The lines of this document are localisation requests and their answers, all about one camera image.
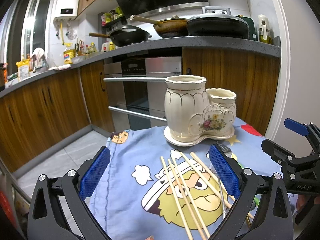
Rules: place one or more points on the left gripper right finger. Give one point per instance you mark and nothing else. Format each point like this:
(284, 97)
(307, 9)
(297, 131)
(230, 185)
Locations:
(273, 218)

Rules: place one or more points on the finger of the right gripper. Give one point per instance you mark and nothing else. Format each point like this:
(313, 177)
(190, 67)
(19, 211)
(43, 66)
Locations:
(310, 131)
(282, 154)

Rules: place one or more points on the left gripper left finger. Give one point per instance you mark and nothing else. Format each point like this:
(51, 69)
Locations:
(47, 220)

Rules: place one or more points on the cream ceramic utensil holder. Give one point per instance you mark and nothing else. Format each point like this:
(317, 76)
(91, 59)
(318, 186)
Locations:
(195, 113)

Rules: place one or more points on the blue cartoon cloth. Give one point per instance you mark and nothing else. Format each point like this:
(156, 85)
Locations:
(133, 199)

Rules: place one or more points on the oil dispenser bottle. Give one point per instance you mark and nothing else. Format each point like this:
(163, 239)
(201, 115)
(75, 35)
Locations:
(264, 32)

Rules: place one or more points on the stainless steel oven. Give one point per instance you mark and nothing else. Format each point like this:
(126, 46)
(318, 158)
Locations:
(136, 90)

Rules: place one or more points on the large black lidded pan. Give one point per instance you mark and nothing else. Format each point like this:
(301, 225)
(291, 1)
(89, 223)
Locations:
(218, 25)

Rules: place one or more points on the yellow oil bottle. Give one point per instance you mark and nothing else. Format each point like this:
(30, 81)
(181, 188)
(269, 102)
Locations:
(68, 53)

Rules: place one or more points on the white water heater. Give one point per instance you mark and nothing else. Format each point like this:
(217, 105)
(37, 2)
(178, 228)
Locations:
(66, 10)

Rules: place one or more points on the brown pan wooden handle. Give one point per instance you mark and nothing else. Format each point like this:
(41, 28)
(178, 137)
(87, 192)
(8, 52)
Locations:
(167, 28)

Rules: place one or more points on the black wok wooden handle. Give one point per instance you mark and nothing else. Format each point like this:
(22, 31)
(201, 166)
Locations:
(125, 35)

